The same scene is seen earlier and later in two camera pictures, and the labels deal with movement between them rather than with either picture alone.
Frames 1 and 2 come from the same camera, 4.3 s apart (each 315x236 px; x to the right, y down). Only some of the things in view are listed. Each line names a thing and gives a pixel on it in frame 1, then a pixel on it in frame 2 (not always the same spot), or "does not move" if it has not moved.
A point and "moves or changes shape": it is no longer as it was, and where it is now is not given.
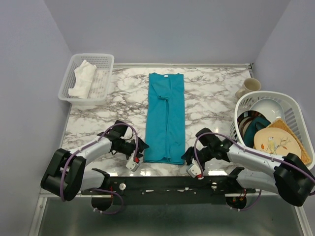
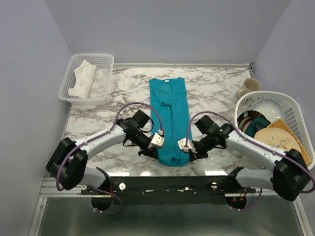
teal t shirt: (165, 123) moves or changes shape
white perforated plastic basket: (100, 87) does not move
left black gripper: (141, 145) → (152, 152)
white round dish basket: (293, 116) does not move
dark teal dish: (253, 125) does not move
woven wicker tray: (281, 124) does not move
